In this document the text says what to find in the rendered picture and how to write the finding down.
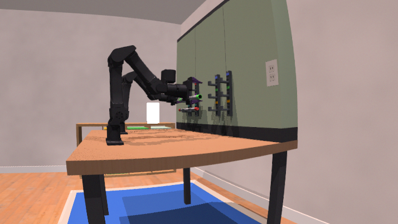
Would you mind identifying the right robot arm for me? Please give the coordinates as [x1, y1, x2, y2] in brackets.
[106, 45, 185, 145]

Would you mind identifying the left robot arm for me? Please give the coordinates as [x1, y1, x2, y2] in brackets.
[120, 71, 178, 134]

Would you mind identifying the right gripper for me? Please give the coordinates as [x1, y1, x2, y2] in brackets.
[175, 77, 202, 105]

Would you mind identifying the white bar with green ends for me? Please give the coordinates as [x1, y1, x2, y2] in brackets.
[189, 94, 202, 100]

